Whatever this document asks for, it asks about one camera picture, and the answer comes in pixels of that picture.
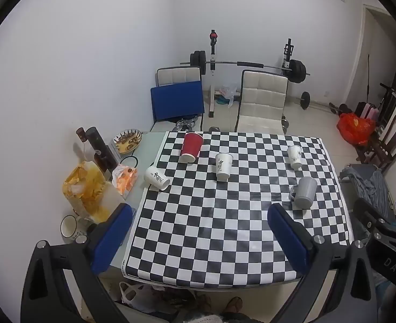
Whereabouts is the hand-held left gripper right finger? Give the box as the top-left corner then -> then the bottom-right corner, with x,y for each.
267,203 -> 378,323

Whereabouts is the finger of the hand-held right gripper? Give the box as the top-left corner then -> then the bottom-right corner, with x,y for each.
353,198 -> 387,241

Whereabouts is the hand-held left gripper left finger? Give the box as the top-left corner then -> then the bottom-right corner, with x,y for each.
20,203 -> 134,323

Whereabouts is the white printed paper cup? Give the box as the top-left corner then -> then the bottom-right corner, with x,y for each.
215,152 -> 234,182
287,145 -> 303,170
144,166 -> 170,191

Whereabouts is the red plastic cup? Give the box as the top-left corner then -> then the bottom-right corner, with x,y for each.
179,132 -> 204,164

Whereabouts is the grey cloth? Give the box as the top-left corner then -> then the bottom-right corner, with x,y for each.
340,165 -> 394,223

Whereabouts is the white bowl with black rim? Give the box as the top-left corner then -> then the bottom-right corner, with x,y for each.
60,215 -> 79,241

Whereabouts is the grey mug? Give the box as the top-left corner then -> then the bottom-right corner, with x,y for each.
288,176 -> 318,209

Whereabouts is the white plastic bag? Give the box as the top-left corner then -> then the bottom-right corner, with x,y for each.
118,280 -> 159,312

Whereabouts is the yellow snack bag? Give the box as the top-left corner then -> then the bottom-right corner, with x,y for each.
62,161 -> 114,224

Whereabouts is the orange white packet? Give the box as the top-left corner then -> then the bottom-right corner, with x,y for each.
112,164 -> 139,198

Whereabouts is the dark wooden chair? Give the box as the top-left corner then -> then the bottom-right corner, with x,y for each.
355,114 -> 396,173

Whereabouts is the black white checkered tablecloth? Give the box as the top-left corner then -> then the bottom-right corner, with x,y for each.
123,131 -> 356,281

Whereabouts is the red plastic bag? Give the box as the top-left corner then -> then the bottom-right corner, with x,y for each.
337,113 -> 376,146

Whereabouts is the person's foot in sandal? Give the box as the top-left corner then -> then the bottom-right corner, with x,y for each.
222,297 -> 244,323

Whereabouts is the dark tall bottle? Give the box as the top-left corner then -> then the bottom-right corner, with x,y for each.
85,126 -> 118,173

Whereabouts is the patterned bowl with food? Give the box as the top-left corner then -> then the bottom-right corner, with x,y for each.
113,128 -> 143,155

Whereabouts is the pink suitcase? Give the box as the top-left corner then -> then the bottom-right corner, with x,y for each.
354,103 -> 381,121

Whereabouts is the small black barbell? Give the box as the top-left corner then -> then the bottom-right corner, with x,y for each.
287,92 -> 340,111

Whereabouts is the white padded chair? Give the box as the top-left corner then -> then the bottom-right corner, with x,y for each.
235,70 -> 289,134
149,66 -> 205,132

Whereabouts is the blue chair back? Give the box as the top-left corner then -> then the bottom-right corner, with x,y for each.
150,81 -> 205,122

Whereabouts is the clear plastic bag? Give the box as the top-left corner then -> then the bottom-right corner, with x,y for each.
217,83 -> 239,108

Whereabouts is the white barbell rack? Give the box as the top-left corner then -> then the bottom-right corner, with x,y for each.
206,30 -> 294,119

